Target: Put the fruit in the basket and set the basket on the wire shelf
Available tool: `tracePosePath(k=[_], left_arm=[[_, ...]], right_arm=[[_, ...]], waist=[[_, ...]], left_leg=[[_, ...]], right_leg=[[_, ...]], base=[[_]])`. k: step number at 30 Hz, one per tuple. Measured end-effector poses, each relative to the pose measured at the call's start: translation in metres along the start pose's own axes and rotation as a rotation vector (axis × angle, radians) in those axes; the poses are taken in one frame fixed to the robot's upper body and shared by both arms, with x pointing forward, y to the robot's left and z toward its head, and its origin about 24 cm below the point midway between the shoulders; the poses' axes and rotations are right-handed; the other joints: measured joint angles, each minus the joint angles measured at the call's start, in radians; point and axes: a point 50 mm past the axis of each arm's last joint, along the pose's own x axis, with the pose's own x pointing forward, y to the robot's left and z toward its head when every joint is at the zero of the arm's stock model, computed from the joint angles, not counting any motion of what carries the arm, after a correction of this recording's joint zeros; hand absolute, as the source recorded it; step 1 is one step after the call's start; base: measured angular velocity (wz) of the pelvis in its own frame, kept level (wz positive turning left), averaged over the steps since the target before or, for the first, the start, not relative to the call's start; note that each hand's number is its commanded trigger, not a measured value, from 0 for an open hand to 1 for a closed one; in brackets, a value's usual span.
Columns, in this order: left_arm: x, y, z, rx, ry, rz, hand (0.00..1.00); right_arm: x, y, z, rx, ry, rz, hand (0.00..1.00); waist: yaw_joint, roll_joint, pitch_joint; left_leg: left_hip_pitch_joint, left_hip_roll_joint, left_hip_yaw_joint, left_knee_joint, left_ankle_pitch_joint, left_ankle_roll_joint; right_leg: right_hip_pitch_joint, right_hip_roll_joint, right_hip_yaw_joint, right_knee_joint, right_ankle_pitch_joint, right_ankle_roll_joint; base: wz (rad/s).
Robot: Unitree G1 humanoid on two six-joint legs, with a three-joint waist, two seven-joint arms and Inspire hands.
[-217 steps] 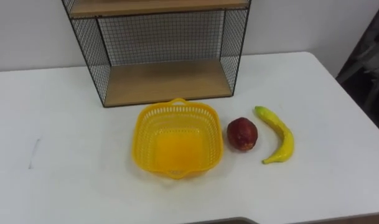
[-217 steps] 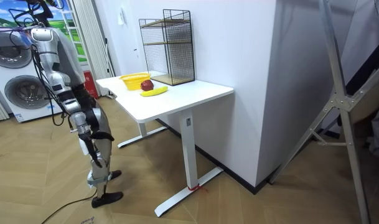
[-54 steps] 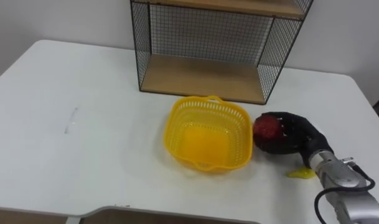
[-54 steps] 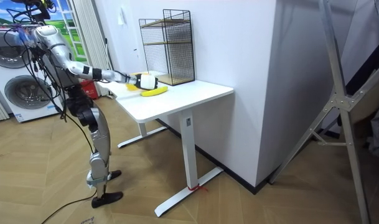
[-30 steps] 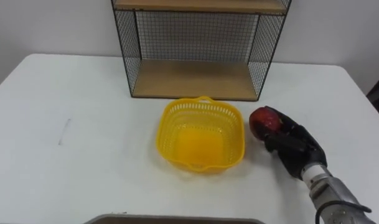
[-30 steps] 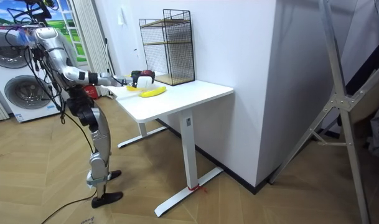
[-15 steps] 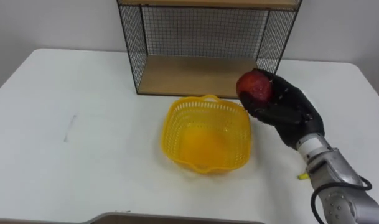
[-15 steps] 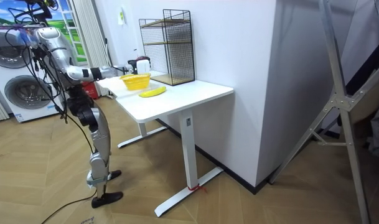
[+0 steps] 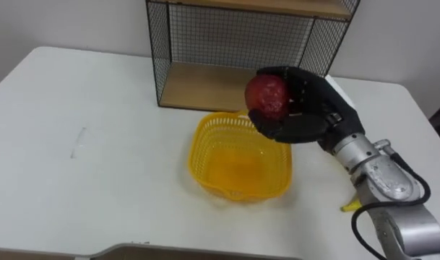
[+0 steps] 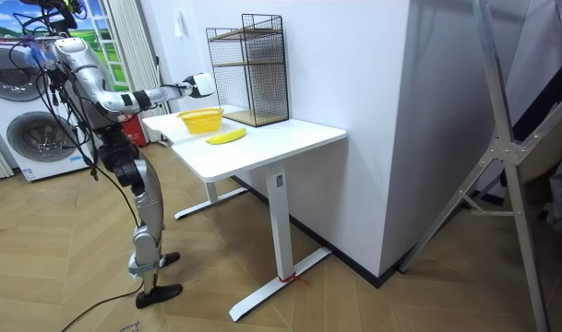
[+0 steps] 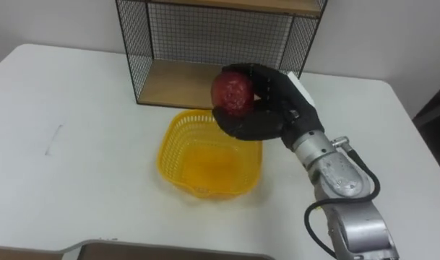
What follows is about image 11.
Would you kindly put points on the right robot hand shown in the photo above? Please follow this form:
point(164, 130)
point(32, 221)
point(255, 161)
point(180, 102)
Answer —
point(277, 104)

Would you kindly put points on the red apple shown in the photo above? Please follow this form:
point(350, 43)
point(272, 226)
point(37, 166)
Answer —
point(233, 92)

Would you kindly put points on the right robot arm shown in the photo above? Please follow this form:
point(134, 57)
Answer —
point(344, 195)

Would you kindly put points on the yellow plastic basket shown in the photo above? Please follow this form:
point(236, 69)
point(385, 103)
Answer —
point(209, 159)

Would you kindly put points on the dark chair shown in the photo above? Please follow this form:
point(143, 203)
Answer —
point(436, 126)

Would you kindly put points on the white table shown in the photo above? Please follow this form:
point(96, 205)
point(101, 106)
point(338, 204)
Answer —
point(78, 151)

